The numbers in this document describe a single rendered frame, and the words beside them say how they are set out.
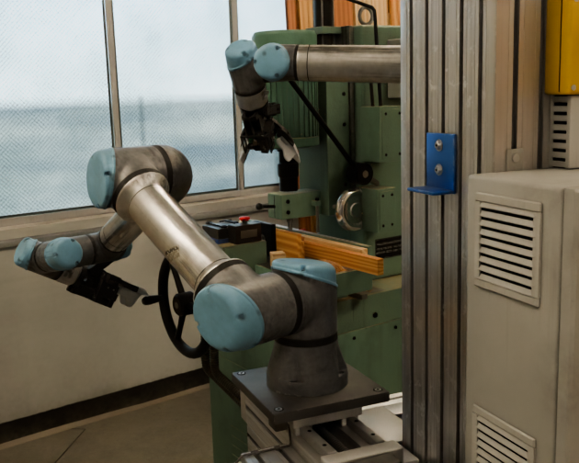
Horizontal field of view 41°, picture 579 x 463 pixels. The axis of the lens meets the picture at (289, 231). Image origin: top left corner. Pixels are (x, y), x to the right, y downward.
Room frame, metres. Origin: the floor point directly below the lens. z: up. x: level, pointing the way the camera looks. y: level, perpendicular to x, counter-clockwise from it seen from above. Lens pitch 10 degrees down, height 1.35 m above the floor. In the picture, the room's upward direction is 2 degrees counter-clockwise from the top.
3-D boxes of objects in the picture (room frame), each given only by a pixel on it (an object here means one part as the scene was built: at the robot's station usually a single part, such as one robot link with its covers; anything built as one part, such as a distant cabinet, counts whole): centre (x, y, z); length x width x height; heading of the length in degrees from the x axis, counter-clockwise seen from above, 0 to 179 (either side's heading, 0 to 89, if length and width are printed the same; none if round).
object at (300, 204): (2.16, -0.02, 1.03); 0.14 x 0.07 x 0.09; 125
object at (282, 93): (2.15, 0.00, 1.35); 0.18 x 0.18 x 0.31
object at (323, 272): (1.36, -0.02, 0.98); 0.13 x 0.12 x 0.14; 132
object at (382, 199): (2.13, -0.24, 1.02); 0.09 x 0.07 x 0.12; 35
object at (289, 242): (2.08, 0.03, 0.94); 0.21 x 0.01 x 0.08; 35
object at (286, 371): (1.36, -0.02, 0.87); 0.15 x 0.15 x 0.10
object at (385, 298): (2.22, -0.10, 0.76); 0.57 x 0.45 x 0.09; 125
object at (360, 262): (2.10, -0.04, 0.92); 0.62 x 0.02 x 0.04; 35
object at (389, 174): (2.32, -0.24, 1.16); 0.22 x 0.22 x 0.72; 35
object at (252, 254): (2.04, 0.16, 0.92); 0.15 x 0.13 x 0.09; 35
